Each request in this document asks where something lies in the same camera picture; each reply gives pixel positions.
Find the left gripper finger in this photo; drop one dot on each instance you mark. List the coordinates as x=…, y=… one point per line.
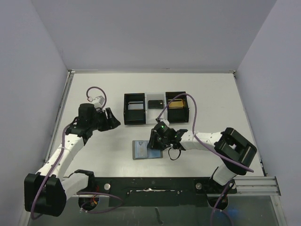
x=113, y=123
x=109, y=114

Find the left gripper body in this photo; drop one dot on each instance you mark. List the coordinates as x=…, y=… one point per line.
x=97, y=122

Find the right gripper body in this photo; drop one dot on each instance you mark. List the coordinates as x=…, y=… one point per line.
x=154, y=139

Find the white lion VIP card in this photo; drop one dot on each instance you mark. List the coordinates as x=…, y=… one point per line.
x=140, y=149

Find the grey card holder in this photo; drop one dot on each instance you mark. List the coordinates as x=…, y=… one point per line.
x=152, y=153

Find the silver diamond VIP card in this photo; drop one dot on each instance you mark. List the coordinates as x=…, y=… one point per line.
x=139, y=105

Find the black white sorting tray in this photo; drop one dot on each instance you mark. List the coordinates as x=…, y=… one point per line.
x=145, y=108

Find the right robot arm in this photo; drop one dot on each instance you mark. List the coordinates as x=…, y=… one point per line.
x=235, y=151

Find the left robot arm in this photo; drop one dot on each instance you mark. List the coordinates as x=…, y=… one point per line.
x=46, y=191

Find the black card in tray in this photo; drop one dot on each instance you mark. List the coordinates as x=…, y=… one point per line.
x=155, y=104

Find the gold card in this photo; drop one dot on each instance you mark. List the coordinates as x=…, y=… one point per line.
x=176, y=104

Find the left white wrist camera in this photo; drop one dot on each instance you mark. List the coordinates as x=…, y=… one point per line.
x=97, y=101

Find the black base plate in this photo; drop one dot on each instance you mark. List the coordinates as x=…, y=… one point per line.
x=154, y=192

